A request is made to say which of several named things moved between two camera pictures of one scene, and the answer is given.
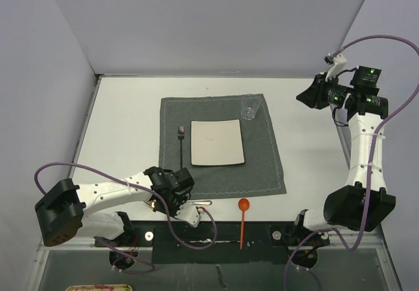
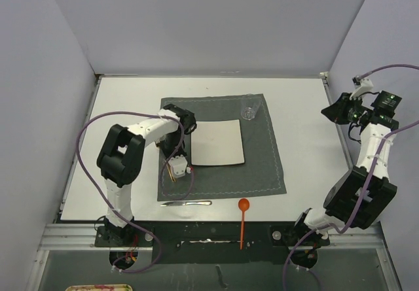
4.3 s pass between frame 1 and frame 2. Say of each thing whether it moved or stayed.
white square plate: stayed
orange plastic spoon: stayed
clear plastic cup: stayed
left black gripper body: moved
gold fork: moved
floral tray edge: stayed
